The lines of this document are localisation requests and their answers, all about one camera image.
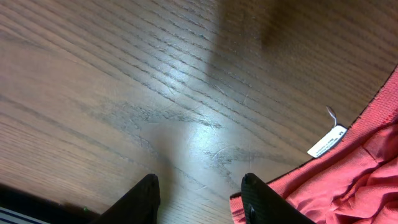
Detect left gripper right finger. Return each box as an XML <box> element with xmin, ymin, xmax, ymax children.
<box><xmin>241</xmin><ymin>173</ymin><xmax>315</xmax><ymax>224</ymax></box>

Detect red t-shirt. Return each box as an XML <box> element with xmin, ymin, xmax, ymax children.
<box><xmin>229</xmin><ymin>65</ymin><xmax>398</xmax><ymax>224</ymax></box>

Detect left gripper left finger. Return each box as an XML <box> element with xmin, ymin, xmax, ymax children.
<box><xmin>90</xmin><ymin>174</ymin><xmax>160</xmax><ymax>224</ymax></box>

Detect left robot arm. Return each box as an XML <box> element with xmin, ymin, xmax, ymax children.
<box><xmin>1</xmin><ymin>173</ymin><xmax>311</xmax><ymax>224</ymax></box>

